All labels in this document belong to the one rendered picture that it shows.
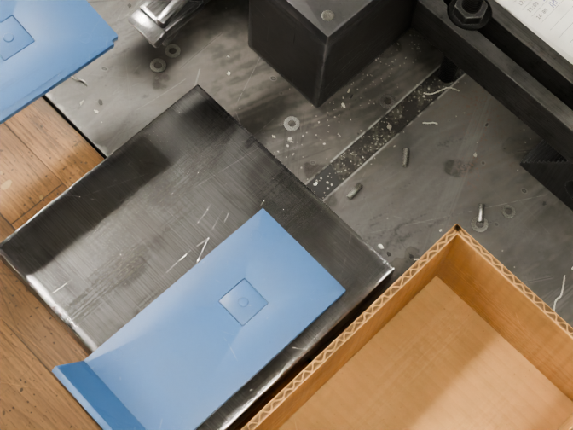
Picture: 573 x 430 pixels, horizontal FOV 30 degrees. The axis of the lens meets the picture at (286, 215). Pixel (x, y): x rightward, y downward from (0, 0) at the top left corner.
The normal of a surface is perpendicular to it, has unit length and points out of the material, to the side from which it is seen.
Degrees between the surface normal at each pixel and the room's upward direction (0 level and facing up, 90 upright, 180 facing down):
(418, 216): 0
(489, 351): 0
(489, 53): 0
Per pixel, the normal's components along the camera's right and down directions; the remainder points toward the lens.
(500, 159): 0.05, -0.40
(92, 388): 0.65, -0.74
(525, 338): -0.71, 0.63
